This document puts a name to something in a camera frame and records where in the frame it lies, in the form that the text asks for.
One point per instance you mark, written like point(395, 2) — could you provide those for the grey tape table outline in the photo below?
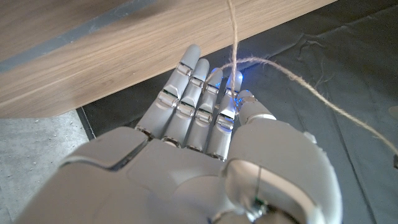
point(77, 31)

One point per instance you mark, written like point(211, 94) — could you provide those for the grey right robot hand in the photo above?
point(174, 174)

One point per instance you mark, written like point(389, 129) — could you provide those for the black backdrop curtain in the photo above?
point(311, 77)

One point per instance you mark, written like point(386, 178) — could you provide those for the brown twine strand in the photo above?
point(295, 81)

